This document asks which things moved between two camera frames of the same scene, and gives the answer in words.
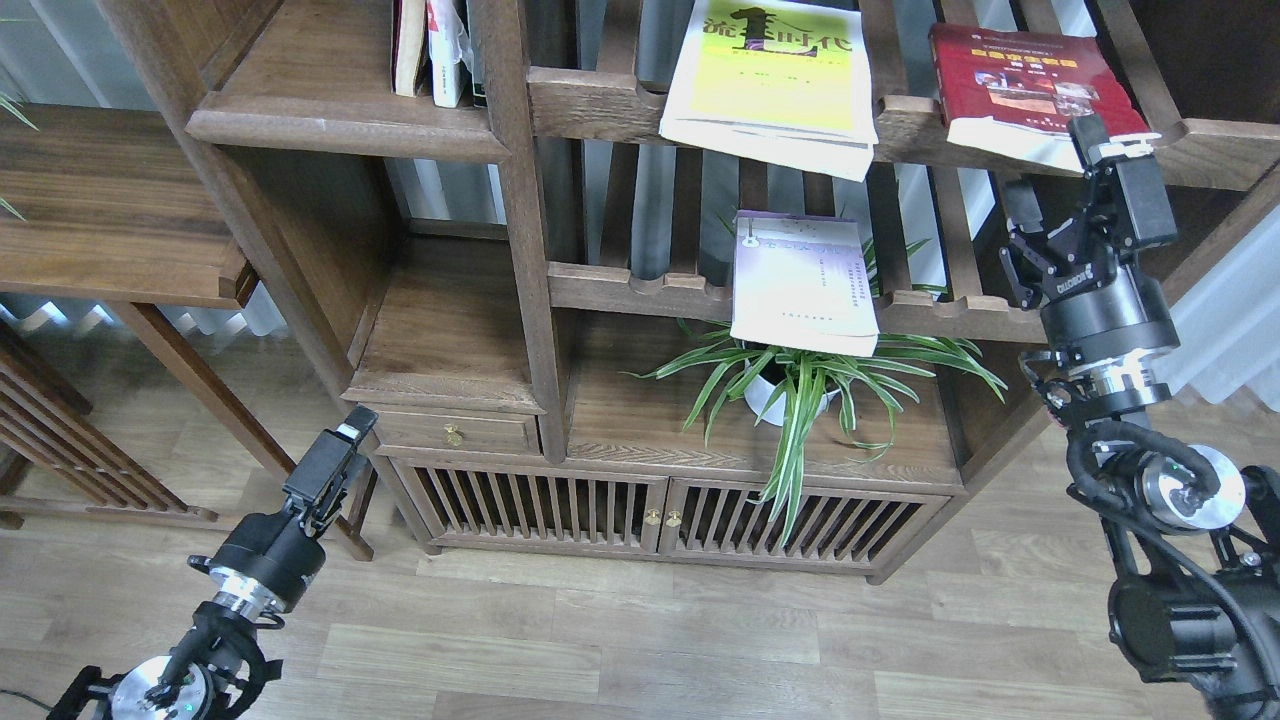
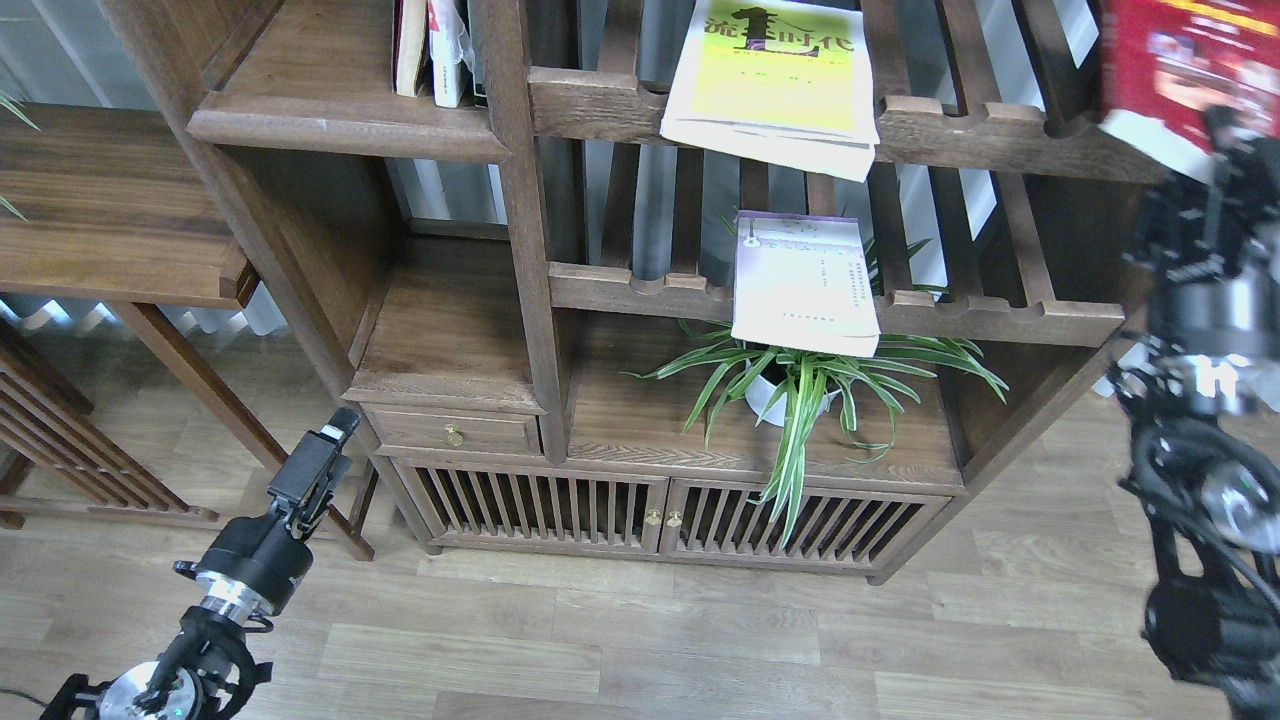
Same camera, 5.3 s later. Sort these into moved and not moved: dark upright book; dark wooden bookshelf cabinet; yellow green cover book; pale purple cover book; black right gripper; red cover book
Moved: black right gripper; red cover book
Not moved: dark upright book; yellow green cover book; dark wooden bookshelf cabinet; pale purple cover book
